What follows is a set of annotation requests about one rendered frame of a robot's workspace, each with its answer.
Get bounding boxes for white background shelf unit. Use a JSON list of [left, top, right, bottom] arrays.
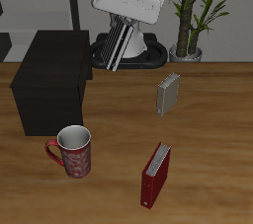
[[0, 0, 75, 35]]

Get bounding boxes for red book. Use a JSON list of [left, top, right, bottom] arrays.
[[140, 141, 173, 210]]

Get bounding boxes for green pot plant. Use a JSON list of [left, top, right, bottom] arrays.
[[168, 0, 233, 64]]

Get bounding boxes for black vertical post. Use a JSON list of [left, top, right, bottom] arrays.
[[66, 0, 81, 32]]

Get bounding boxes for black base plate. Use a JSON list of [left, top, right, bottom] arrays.
[[89, 32, 169, 70]]

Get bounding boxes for red patterned mug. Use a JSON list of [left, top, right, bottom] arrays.
[[44, 124, 92, 180]]

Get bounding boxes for grey book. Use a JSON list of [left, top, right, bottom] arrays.
[[155, 72, 182, 117]]

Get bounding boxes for dark brown desk caddy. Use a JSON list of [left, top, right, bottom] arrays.
[[9, 30, 94, 137]]

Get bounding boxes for black white striped book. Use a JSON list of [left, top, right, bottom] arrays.
[[99, 13, 135, 73]]

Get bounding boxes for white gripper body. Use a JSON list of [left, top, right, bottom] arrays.
[[91, 0, 165, 26]]

